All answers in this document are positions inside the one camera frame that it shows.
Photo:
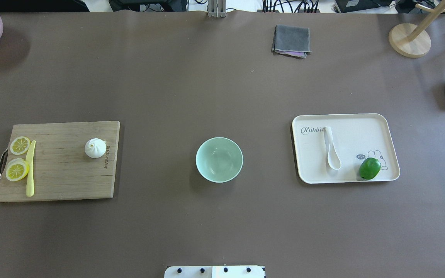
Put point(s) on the cream rabbit serving tray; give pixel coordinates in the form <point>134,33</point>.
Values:
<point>356,137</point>

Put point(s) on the folded grey cloth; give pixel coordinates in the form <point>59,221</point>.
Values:
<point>292,41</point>

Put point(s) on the green lime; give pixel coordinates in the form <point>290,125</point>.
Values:
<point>370,168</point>

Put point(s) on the wooden cutting board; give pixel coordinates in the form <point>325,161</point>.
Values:
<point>61,169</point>

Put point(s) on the lower lemon slice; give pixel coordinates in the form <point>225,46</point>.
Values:
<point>17,169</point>

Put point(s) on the light green ceramic bowl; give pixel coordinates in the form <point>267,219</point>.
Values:
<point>219,159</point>

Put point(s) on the yellow plastic knife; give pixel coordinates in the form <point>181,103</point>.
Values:
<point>30,185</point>

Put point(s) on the upper lemon slice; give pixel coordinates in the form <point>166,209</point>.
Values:
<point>19,145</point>

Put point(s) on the aluminium frame post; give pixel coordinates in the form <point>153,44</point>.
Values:
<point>216,8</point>

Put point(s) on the wooden mug tree stand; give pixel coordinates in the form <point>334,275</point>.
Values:
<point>412,41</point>

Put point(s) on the white ceramic soup spoon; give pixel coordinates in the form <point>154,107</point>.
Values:
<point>332,157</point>

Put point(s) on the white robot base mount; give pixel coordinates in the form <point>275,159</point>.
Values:
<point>216,271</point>

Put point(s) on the lemon slice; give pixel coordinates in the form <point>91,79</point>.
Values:
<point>19,145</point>
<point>17,169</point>

